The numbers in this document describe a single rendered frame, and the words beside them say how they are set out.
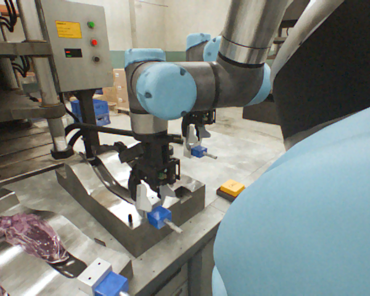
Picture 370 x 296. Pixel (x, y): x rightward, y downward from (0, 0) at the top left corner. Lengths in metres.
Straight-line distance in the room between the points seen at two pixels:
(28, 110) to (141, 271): 0.84
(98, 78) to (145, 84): 1.08
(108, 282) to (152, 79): 0.37
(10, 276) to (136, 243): 0.23
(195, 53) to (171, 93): 0.41
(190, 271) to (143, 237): 0.28
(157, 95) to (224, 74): 0.11
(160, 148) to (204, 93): 0.15
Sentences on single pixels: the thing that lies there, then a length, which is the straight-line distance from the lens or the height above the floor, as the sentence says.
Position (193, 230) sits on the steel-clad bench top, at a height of 0.80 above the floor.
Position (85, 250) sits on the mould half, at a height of 0.86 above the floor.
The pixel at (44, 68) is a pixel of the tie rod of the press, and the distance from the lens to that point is 1.15.
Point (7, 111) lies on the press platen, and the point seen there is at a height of 1.03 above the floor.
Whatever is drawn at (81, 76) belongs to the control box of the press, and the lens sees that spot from 1.34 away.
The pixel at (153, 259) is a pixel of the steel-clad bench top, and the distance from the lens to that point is 0.61.
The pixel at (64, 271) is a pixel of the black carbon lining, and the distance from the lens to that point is 0.57.
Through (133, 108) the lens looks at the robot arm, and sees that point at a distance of 0.44.
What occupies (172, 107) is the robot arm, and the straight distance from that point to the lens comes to 0.31.
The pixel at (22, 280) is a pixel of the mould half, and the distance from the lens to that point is 0.57.
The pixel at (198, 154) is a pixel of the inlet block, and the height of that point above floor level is 0.93.
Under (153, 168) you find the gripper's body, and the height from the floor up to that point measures 1.04.
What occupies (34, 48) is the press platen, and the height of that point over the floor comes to 1.27.
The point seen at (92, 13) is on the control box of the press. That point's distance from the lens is 1.39.
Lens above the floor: 1.25
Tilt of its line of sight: 23 degrees down
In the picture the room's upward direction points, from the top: straight up
